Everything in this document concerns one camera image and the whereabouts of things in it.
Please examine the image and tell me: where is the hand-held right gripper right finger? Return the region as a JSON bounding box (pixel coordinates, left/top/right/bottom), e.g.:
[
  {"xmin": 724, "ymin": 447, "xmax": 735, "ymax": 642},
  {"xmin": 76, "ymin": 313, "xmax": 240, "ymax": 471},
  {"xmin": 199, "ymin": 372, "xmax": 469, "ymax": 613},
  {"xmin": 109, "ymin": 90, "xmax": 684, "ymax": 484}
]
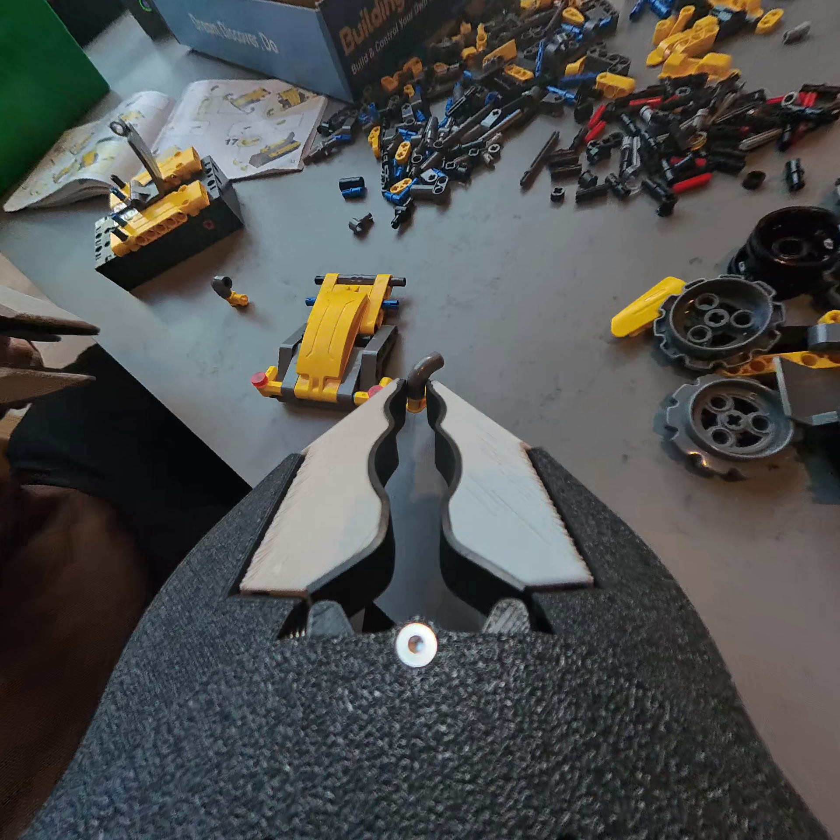
[{"xmin": 431, "ymin": 381, "xmax": 595, "ymax": 592}]

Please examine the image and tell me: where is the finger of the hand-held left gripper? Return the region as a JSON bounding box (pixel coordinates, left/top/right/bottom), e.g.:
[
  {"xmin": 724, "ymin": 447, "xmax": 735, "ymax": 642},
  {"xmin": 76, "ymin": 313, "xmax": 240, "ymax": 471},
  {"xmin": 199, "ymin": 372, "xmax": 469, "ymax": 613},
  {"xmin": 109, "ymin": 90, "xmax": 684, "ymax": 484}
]
[
  {"xmin": 0, "ymin": 283, "xmax": 99, "ymax": 340},
  {"xmin": 0, "ymin": 365, "xmax": 95, "ymax": 408}
]

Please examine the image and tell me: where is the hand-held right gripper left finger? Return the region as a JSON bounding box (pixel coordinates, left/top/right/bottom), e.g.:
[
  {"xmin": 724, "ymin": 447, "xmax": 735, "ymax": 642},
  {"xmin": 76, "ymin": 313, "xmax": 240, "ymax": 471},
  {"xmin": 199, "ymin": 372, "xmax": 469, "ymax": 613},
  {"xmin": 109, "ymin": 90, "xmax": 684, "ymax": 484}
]
[{"xmin": 239, "ymin": 381, "xmax": 395, "ymax": 602}]

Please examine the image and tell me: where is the yellow and black brick assembly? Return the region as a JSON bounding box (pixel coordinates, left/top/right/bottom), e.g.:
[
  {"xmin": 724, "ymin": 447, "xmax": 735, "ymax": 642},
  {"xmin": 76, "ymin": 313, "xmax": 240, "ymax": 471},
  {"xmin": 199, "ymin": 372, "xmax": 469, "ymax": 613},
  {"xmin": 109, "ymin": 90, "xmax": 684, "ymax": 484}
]
[{"xmin": 92, "ymin": 121, "xmax": 245, "ymax": 290}]

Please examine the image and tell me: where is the yellow curved brick assembly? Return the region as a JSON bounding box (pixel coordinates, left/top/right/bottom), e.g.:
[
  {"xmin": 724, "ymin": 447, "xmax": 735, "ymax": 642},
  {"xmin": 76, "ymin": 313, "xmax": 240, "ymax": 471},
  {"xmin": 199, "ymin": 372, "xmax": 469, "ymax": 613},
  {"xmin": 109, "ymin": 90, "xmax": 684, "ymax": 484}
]
[{"xmin": 252, "ymin": 272, "xmax": 408, "ymax": 405}]

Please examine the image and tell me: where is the pile of small brick parts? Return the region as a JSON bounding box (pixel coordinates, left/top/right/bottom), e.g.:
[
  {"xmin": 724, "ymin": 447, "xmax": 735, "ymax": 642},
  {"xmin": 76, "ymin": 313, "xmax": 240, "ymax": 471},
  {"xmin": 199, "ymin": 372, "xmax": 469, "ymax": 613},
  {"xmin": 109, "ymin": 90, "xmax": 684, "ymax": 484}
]
[{"xmin": 305, "ymin": 0, "xmax": 840, "ymax": 231}]

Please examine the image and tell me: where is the grey desk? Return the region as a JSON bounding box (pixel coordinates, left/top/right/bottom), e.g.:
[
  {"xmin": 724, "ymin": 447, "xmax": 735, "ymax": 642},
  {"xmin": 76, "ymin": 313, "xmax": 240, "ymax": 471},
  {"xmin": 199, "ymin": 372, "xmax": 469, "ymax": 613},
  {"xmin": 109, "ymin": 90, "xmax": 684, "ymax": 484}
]
[{"xmin": 0, "ymin": 0, "xmax": 840, "ymax": 828}]

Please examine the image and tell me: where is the green storage box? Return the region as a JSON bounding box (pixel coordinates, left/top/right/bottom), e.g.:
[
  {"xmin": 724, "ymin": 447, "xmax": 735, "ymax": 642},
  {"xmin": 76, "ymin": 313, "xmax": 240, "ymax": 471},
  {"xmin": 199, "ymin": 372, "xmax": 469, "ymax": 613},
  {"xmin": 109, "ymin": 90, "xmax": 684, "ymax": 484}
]
[{"xmin": 0, "ymin": 0, "xmax": 110, "ymax": 198}]

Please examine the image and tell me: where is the instruction booklet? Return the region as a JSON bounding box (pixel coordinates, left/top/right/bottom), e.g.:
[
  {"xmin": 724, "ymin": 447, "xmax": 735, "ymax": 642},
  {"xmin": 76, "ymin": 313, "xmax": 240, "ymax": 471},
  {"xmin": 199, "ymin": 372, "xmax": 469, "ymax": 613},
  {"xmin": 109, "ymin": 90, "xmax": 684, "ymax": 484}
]
[{"xmin": 4, "ymin": 79, "xmax": 329, "ymax": 214}]

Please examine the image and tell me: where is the yellow curved panel piece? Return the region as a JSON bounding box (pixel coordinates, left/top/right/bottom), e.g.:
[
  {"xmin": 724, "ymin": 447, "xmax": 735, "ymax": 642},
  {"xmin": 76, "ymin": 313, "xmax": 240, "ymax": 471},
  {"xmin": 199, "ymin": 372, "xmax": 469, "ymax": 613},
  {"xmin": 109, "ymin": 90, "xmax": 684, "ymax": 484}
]
[{"xmin": 611, "ymin": 276, "xmax": 687, "ymax": 338}]

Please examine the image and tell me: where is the pile of wheels and tires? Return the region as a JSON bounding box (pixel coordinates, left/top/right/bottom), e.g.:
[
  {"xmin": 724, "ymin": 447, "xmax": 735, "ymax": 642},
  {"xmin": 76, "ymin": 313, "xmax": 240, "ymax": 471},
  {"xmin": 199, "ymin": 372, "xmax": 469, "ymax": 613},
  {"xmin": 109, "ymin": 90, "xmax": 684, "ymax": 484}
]
[{"xmin": 653, "ymin": 204, "xmax": 840, "ymax": 480}]

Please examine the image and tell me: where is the person in brown shirt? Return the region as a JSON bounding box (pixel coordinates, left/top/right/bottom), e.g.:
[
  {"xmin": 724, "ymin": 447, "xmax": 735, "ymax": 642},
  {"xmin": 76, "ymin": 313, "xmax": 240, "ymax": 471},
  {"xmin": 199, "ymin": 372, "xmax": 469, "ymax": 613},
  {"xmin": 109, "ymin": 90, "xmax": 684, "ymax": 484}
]
[{"xmin": 0, "ymin": 486, "xmax": 152, "ymax": 840}]

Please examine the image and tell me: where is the black axle rod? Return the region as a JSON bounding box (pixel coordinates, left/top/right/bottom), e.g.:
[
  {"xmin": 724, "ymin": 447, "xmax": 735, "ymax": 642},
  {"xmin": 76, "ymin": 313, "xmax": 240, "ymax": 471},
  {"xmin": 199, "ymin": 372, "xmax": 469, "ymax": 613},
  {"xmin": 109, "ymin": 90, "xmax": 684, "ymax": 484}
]
[{"xmin": 519, "ymin": 129, "xmax": 561, "ymax": 191}]

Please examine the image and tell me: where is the blue cardboard kit box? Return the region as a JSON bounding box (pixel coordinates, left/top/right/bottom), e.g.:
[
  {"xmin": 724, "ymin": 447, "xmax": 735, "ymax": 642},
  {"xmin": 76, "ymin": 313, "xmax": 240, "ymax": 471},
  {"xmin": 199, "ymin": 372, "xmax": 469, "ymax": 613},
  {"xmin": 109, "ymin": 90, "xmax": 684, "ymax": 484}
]
[{"xmin": 155, "ymin": 0, "xmax": 487, "ymax": 103}]

